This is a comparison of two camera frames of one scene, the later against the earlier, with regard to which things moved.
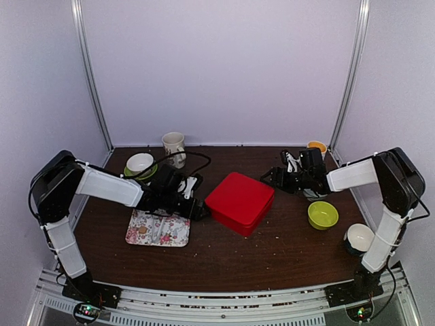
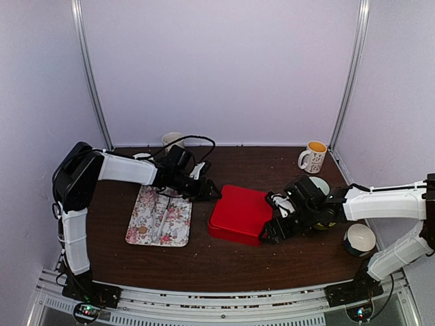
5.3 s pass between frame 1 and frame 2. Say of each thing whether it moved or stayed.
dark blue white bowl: stayed
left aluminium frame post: stayed
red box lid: moved
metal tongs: stayed
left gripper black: moved
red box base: moved
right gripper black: moved
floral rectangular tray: stayed
